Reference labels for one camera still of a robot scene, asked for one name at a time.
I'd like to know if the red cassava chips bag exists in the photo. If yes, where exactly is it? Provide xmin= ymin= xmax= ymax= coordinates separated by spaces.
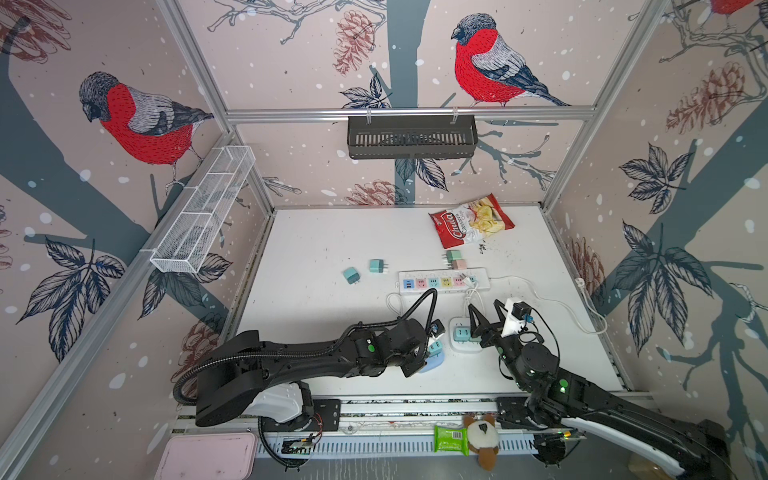
xmin=429 ymin=194 xmax=515 ymax=249

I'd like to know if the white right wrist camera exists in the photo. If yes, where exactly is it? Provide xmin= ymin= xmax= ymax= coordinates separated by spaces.
xmin=501 ymin=297 xmax=532 ymax=338

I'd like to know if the pink tray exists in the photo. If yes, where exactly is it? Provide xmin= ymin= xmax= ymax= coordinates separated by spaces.
xmin=154 ymin=432 xmax=257 ymax=480

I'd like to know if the white long power strip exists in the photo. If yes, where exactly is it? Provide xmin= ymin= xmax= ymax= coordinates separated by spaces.
xmin=397 ymin=268 xmax=490 ymax=295

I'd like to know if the green wet wipes pack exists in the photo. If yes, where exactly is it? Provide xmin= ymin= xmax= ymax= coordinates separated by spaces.
xmin=433 ymin=426 xmax=469 ymax=456

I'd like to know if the brown plush toy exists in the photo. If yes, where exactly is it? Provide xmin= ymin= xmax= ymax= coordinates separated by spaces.
xmin=462 ymin=413 xmax=500 ymax=472

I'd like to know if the white wire mesh shelf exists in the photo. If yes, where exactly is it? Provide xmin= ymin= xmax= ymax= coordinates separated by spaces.
xmin=150 ymin=145 xmax=255 ymax=274

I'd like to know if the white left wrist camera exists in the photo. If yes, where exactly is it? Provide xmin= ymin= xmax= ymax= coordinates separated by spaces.
xmin=428 ymin=319 xmax=446 ymax=340

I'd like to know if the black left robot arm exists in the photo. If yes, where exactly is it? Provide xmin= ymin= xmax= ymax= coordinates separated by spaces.
xmin=172 ymin=288 xmax=438 ymax=427

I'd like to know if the white bundled socket cable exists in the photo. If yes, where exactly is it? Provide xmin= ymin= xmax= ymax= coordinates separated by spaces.
xmin=458 ymin=277 xmax=486 ymax=319

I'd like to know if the black hanging wire basket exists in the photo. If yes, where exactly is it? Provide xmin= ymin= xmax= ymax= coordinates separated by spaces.
xmin=347 ymin=115 xmax=478 ymax=160

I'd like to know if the white blue socket cable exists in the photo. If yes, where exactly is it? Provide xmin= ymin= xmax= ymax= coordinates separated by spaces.
xmin=385 ymin=292 xmax=415 ymax=319

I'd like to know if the blue square power socket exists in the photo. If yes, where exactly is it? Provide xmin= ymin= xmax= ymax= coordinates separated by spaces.
xmin=419 ymin=351 xmax=445 ymax=374

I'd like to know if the white square power socket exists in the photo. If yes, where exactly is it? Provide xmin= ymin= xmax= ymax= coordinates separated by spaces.
xmin=448 ymin=317 xmax=482 ymax=354

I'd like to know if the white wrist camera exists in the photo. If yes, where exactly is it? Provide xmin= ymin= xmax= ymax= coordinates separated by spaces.
xmin=428 ymin=319 xmax=446 ymax=340
xmin=501 ymin=297 xmax=532 ymax=338

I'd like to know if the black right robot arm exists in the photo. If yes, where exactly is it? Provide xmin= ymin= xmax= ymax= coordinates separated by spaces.
xmin=468 ymin=301 xmax=736 ymax=479

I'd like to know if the teal usb charger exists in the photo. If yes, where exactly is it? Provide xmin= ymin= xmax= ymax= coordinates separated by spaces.
xmin=343 ymin=267 xmax=360 ymax=285
xmin=369 ymin=259 xmax=388 ymax=274
xmin=453 ymin=326 xmax=470 ymax=343
xmin=429 ymin=339 xmax=443 ymax=355

